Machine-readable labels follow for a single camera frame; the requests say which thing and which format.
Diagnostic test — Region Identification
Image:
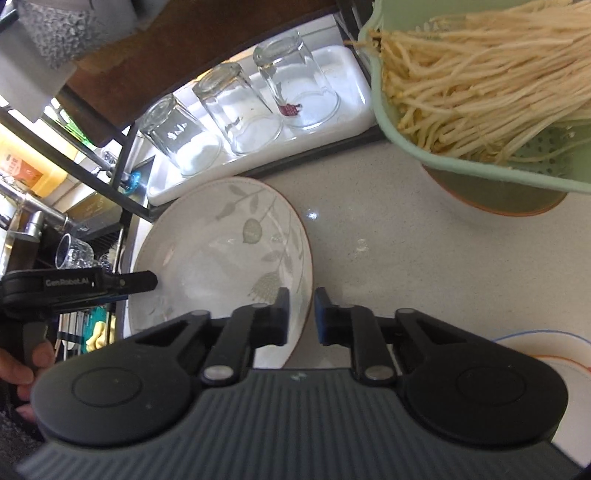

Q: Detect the clear glass with red print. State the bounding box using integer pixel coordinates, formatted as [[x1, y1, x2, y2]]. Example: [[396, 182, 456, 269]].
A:
[[252, 31, 341, 130]]

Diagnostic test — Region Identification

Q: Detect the person's left hand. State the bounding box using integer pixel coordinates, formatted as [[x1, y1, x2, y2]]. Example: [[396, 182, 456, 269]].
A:
[[0, 339, 57, 423]]

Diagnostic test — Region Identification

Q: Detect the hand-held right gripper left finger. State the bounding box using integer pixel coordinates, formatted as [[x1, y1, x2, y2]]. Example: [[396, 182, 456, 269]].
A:
[[134, 287, 291, 384]]

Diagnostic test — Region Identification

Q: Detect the green plastic colander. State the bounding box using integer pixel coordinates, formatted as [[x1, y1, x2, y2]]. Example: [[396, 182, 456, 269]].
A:
[[358, 0, 591, 193]]

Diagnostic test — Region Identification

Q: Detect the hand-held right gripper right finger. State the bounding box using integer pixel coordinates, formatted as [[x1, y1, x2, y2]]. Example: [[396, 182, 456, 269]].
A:
[[314, 286, 467, 386]]

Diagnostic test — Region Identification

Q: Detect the clear drinking glass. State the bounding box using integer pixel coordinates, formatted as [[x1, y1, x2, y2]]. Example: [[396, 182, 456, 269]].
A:
[[139, 93, 223, 177], [192, 62, 283, 156]]

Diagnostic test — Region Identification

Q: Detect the cream bowl with brown rim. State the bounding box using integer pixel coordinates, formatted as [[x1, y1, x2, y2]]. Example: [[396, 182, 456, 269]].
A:
[[420, 164, 568, 217]]

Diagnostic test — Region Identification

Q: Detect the yellow box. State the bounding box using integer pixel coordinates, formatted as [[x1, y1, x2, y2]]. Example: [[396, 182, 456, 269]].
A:
[[0, 124, 80, 200]]

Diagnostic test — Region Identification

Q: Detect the pile of bean sprouts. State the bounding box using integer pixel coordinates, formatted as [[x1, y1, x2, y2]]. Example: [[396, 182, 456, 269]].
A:
[[344, 9, 591, 164]]

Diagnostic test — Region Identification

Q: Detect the grey dimpled object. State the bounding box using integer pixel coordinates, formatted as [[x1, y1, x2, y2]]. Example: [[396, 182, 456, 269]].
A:
[[14, 0, 112, 70]]

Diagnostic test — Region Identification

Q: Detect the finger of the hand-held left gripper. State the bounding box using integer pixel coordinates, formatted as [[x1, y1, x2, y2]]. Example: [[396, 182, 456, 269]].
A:
[[104, 271, 158, 297]]

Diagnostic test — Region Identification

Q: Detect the white plastic tray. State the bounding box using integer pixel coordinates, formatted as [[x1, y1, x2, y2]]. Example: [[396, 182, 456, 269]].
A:
[[147, 45, 377, 207]]

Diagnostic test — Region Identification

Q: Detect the small clear glass cup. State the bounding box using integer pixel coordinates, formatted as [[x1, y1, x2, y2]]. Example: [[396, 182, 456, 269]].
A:
[[55, 233, 96, 271]]

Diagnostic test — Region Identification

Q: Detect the metal sink faucet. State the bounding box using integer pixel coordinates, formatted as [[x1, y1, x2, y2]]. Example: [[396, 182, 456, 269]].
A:
[[0, 189, 80, 241]]

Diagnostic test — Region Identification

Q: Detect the brown wooden shelf board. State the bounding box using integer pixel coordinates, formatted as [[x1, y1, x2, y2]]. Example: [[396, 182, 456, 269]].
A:
[[69, 0, 352, 148]]

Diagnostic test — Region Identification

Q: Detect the black metal rack frame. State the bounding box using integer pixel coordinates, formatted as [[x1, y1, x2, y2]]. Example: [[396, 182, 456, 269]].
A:
[[0, 0, 384, 222]]

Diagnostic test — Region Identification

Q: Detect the white plate with blue rim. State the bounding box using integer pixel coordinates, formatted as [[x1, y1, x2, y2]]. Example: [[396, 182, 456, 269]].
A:
[[489, 329, 591, 467]]

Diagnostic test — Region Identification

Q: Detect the white leaf pattern plate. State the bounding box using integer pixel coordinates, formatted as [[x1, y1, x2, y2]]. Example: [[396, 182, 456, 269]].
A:
[[128, 176, 314, 370]]

